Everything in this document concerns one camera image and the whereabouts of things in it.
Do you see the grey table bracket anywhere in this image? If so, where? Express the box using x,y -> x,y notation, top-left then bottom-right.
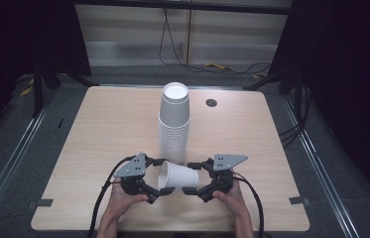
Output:
288,195 -> 309,206

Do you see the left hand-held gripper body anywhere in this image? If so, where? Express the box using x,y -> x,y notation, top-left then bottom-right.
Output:
112,152 -> 161,199

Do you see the metal floor rail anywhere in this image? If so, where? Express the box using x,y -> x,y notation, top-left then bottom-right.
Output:
0,83 -> 62,232
281,94 -> 361,238

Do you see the person's left hand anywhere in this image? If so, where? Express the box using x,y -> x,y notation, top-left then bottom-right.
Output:
105,179 -> 150,221

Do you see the person's right hand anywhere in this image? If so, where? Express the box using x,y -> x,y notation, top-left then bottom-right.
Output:
211,179 -> 249,220

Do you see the hand-held gripper black cable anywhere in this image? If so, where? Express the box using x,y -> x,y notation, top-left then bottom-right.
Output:
233,172 -> 266,238
86,155 -> 137,238

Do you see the single white paper cup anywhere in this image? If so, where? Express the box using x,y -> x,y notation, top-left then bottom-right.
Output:
157,161 -> 200,191

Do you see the black hanging power cable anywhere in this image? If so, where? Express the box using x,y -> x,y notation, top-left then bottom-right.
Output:
158,8 -> 273,76

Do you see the right hand-held gripper black cable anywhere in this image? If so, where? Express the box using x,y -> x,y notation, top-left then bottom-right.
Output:
233,172 -> 266,238

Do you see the bundle of black floor cables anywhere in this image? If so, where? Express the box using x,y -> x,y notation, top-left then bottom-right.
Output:
278,84 -> 313,149

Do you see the black curtain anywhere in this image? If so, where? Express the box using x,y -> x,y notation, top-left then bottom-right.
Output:
267,0 -> 370,217
0,0 -> 93,148

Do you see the stack of white paper cups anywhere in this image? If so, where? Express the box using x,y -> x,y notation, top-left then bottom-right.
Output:
158,81 -> 191,166

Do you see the left hand-held gripper black cable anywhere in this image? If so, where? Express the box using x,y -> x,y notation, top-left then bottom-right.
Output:
86,155 -> 137,238

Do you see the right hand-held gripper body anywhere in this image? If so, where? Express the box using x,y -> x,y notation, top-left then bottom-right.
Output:
198,154 -> 249,203

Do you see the black metal stand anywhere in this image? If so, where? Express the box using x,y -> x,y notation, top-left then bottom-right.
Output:
31,63 -> 100,119
243,65 -> 307,97

